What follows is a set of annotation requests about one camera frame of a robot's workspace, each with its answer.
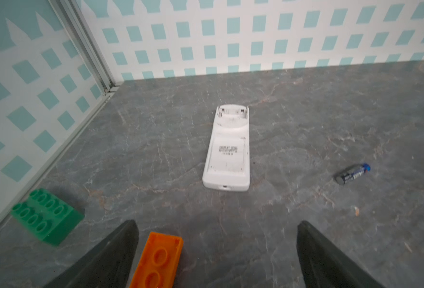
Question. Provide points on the orange toy block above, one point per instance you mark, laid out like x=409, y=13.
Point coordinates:
x=159, y=262

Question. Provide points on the green toy brick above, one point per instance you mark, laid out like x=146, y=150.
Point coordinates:
x=46, y=216

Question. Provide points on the white remote control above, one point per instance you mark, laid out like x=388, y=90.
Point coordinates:
x=227, y=166

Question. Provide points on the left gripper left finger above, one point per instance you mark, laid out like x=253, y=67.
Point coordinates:
x=107, y=265

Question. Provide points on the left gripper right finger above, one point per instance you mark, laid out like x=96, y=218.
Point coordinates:
x=324, y=265

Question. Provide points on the black and blue battery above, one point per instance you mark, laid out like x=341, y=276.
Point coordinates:
x=352, y=173

